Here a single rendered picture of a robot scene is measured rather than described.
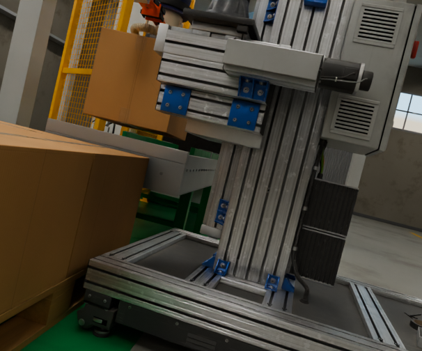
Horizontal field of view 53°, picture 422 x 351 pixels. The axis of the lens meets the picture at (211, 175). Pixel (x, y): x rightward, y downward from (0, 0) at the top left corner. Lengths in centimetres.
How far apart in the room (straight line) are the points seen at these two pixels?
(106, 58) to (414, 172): 1028
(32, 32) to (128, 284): 214
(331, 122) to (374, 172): 1012
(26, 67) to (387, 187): 981
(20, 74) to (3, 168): 216
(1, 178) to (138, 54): 118
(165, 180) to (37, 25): 157
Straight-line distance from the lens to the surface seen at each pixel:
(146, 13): 206
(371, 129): 144
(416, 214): 1175
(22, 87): 306
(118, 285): 132
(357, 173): 480
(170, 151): 193
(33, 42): 308
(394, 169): 1161
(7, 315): 116
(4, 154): 94
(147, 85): 196
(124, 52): 202
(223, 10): 139
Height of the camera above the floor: 62
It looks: 3 degrees down
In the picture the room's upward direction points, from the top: 14 degrees clockwise
